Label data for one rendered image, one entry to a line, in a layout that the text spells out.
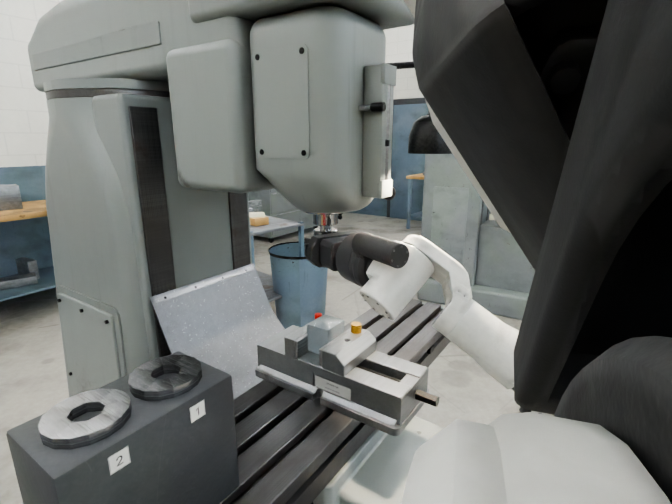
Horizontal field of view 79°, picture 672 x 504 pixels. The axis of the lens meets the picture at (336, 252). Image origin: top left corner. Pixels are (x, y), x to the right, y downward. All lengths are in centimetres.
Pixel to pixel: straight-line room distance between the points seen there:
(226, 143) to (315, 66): 21
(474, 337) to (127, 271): 73
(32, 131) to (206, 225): 399
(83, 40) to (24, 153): 380
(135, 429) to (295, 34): 58
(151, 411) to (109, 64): 77
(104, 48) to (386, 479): 104
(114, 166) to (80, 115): 14
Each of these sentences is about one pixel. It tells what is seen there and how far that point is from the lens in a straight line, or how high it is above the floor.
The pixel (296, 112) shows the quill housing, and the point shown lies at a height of 148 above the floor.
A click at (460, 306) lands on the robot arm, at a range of 58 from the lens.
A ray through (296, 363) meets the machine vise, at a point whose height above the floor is 100.
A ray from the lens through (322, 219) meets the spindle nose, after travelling 77.
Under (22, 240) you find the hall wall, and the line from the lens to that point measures 496.
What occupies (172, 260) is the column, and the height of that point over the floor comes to 117.
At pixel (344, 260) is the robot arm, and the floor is 125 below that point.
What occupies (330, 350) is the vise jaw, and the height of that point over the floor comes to 105.
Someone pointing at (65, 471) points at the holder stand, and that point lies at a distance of 52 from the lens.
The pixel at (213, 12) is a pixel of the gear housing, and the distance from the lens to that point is 81.
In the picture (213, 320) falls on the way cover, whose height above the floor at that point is 101.
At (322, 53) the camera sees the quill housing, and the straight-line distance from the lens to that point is 68.
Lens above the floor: 143
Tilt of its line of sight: 15 degrees down
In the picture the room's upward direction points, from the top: straight up
